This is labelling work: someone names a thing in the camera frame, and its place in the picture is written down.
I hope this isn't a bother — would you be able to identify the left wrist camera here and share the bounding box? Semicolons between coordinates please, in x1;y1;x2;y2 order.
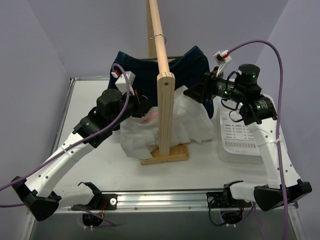
111;71;136;95

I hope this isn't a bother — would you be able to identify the wooden clothes rack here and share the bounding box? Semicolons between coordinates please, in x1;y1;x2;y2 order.
140;0;189;166

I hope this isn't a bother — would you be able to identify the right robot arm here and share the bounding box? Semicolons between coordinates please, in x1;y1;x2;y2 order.
183;63;312;212

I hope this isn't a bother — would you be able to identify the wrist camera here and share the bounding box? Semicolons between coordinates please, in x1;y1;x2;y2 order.
111;71;136;95
213;50;232;77

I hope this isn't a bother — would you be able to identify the dark blue denim garment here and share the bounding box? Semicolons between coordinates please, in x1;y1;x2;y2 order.
114;45;210;106

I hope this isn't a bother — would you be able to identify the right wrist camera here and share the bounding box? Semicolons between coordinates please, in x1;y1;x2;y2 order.
213;50;232;77

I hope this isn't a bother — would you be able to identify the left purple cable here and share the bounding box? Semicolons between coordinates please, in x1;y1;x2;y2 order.
0;62;131;228

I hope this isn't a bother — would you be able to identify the pink hanger with metal hook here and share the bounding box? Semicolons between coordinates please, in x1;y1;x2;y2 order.
140;112;159;125

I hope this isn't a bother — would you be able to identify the dark hanger with metal hook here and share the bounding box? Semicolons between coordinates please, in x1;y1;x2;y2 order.
144;34;183;61

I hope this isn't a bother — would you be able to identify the white pleated skirt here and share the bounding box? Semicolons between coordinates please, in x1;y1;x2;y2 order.
120;86;214;160

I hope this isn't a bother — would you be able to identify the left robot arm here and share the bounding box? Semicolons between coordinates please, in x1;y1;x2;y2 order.
12;89;153;222

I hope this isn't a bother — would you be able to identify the white plastic basket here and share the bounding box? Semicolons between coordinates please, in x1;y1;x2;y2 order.
216;99;263;165

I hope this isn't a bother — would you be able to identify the aluminium mounting rail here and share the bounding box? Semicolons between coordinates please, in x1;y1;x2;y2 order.
27;191;256;216

